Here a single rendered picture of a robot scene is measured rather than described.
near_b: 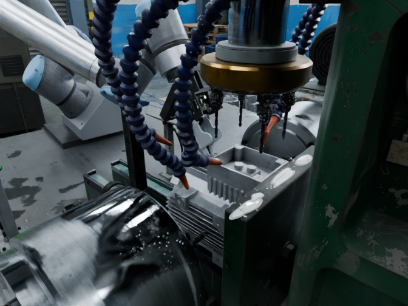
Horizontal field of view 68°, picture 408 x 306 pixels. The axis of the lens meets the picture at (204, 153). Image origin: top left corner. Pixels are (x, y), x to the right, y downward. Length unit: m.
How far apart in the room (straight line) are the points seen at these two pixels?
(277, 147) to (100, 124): 0.97
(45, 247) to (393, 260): 0.36
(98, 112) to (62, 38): 0.69
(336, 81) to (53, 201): 1.04
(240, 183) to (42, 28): 0.63
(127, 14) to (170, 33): 7.41
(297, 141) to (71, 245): 0.55
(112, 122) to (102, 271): 1.23
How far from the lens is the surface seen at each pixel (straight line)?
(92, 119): 1.52
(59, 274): 0.38
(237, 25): 0.49
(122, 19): 8.06
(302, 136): 0.76
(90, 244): 0.40
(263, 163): 0.63
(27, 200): 1.23
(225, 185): 0.57
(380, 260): 0.34
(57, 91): 1.57
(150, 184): 0.95
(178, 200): 0.62
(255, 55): 0.46
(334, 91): 0.28
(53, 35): 0.90
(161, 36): 0.71
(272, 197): 0.49
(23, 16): 0.95
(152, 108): 1.14
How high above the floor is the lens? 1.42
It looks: 27 degrees down
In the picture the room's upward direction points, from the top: straight up
